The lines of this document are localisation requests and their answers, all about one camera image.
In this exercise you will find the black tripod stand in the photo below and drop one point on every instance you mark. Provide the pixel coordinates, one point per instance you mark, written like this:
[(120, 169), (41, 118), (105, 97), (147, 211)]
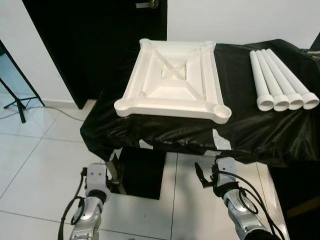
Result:
[(22, 114)]

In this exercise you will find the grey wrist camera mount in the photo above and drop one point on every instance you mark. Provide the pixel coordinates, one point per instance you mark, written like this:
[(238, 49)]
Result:
[(96, 177), (226, 167)]

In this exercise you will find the glass panel black frame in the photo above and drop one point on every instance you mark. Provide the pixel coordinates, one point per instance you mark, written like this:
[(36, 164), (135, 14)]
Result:
[(12, 75)]

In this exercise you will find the dark cabinet wood edge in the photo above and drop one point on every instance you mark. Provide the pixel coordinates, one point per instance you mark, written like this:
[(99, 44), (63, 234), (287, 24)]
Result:
[(295, 180)]

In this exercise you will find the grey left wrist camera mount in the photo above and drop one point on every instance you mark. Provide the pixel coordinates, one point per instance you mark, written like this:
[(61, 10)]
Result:
[(96, 177)]

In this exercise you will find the black door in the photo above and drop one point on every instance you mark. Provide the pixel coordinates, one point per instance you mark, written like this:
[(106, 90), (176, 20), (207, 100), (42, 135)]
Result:
[(90, 50)]

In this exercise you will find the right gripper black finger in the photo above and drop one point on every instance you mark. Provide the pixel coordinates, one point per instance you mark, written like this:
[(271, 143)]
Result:
[(201, 175)]

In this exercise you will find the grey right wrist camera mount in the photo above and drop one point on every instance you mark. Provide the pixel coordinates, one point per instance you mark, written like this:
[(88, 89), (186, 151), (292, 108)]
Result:
[(226, 167)]

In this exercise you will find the black plastic table cover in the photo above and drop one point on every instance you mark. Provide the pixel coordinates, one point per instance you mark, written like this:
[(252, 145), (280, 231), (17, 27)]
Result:
[(235, 75)]

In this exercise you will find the black slanted bar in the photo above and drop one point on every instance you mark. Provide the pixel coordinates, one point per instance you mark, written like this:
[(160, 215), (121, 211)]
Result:
[(316, 42)]

